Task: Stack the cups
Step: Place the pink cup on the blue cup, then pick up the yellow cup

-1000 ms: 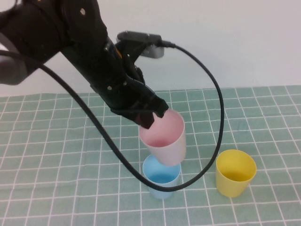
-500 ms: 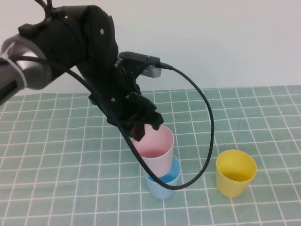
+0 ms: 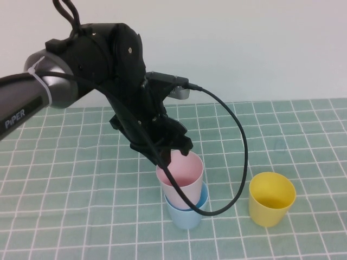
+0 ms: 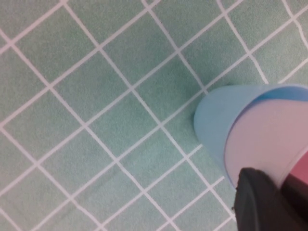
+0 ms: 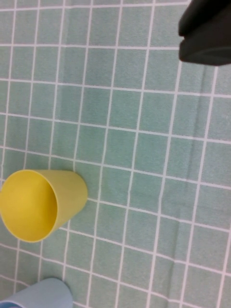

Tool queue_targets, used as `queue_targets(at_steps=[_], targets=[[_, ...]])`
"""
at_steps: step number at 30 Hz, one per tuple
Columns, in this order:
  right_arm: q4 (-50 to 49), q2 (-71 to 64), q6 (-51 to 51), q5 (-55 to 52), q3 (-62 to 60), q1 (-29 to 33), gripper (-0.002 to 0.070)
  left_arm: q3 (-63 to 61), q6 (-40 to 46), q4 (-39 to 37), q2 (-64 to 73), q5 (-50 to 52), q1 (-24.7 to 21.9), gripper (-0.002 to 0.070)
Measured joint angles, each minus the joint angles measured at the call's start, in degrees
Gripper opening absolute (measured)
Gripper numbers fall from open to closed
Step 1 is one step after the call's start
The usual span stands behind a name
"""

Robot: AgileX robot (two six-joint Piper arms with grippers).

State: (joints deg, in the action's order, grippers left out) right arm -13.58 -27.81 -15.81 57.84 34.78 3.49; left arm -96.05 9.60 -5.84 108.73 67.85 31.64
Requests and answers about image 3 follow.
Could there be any pink plastic cup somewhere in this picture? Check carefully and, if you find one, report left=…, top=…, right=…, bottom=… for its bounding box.
left=156, top=151, right=204, bottom=211

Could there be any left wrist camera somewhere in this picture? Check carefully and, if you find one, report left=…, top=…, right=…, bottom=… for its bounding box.
left=146, top=70, right=190, bottom=100

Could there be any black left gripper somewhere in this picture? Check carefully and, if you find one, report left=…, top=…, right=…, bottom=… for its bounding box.
left=107, top=77, right=194, bottom=166

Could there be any white zip tie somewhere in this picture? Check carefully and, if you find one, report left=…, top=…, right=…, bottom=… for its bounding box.
left=27, top=56, right=54, bottom=107

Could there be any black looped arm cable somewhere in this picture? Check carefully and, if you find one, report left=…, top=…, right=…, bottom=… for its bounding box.
left=52, top=0, right=83, bottom=31

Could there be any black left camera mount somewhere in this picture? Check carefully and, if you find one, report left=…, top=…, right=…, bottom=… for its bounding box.
left=140, top=78, right=175, bottom=118

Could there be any green checkered tablecloth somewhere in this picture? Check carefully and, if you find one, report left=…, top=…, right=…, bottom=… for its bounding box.
left=0, top=97, right=347, bottom=260

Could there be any black left camera cable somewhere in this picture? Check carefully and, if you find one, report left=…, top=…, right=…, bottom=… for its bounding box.
left=37, top=70, right=249, bottom=217

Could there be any yellow plastic cup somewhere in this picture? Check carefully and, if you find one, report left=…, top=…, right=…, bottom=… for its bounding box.
left=248, top=172, right=297, bottom=228

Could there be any blue plastic cup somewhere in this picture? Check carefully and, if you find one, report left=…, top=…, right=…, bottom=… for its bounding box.
left=164, top=183, right=209, bottom=230

